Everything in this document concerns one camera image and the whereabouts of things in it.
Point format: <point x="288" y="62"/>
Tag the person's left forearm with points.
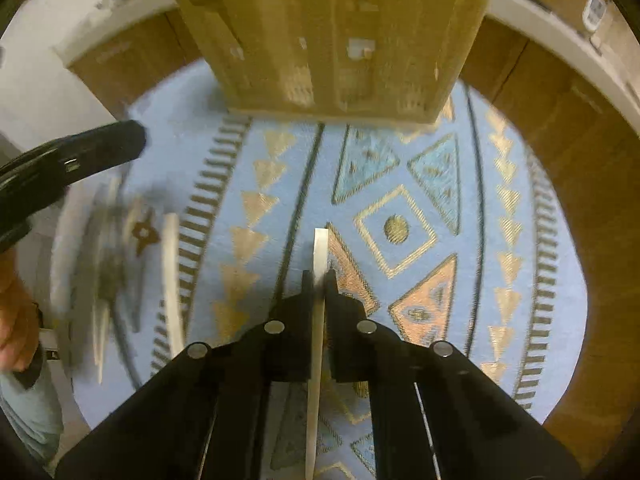
<point x="30" y="420"/>

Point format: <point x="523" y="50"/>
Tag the pale wooden chopstick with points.
<point x="102" y="340"/>
<point x="320" y="255"/>

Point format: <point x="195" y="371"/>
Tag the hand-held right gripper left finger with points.
<point x="300" y="340"/>

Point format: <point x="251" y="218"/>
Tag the brown rice cooker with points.
<point x="595" y="10"/>

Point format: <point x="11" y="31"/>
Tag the black wristwatch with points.
<point x="36" y="365"/>

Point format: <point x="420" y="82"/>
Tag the blue patterned tablecloth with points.
<point x="450" y="240"/>

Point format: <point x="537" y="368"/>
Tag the yellow plastic utensil basket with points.
<point x="325" y="35"/>

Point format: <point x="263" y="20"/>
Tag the person's left hand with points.
<point x="15" y="320"/>

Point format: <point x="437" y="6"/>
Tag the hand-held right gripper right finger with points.
<point x="345" y="340"/>

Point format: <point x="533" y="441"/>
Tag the chopsticks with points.
<point x="172" y="280"/>

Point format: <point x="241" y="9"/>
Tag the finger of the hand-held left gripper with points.
<point x="100" y="145"/>

